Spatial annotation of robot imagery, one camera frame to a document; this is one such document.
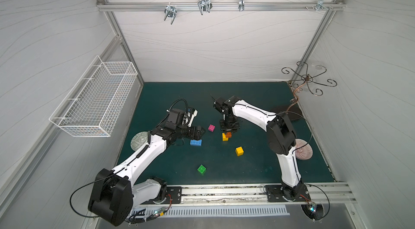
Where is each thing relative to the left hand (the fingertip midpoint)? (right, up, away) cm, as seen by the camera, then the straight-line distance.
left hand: (199, 129), depth 82 cm
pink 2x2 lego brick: (+6, -2, +14) cm, 15 cm away
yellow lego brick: (+14, -6, +8) cm, 17 cm away
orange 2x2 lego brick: (+16, -4, +7) cm, 18 cm away
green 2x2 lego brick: (+2, -19, -3) cm, 19 cm away
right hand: (+15, -3, +9) cm, 17 cm away
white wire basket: (-45, +13, -13) cm, 49 cm away
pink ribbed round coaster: (+56, -12, +4) cm, 57 cm away
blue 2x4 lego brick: (-2, -9, +7) cm, 12 cm away
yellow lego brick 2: (+21, -12, +2) cm, 24 cm away
